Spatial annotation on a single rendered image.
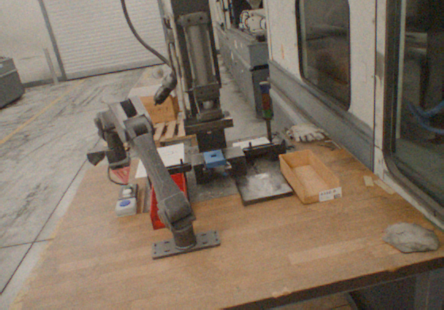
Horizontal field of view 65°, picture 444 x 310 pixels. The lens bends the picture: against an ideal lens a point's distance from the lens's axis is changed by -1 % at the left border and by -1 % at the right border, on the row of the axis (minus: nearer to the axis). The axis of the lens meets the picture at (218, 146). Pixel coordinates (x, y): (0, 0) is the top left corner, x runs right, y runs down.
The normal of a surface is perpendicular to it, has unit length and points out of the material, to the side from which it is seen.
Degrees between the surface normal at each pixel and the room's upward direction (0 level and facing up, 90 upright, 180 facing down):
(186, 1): 90
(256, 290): 0
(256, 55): 90
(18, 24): 90
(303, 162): 90
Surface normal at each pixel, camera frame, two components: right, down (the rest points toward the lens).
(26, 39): 0.07, 0.38
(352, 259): -0.15, -0.91
